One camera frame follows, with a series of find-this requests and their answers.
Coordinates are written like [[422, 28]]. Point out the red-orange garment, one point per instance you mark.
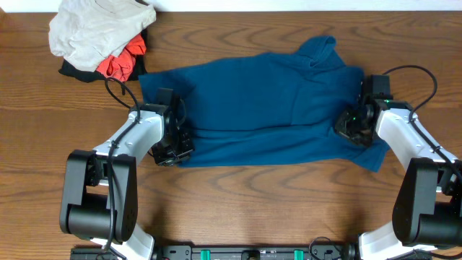
[[129, 65]]

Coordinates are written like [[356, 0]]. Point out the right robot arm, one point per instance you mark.
[[427, 212]]

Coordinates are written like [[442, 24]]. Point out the teal blue t-shirt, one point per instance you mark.
[[269, 109]]

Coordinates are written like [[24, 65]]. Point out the black garment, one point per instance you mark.
[[86, 76]]

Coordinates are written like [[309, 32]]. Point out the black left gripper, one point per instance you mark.
[[188, 146]]

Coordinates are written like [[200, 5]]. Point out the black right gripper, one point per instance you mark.
[[340, 127]]

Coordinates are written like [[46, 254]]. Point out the beige crumpled garment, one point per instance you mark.
[[86, 32]]

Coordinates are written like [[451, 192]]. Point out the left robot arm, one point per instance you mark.
[[100, 197]]

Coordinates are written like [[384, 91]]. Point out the black mounting rail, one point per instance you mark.
[[317, 251]]

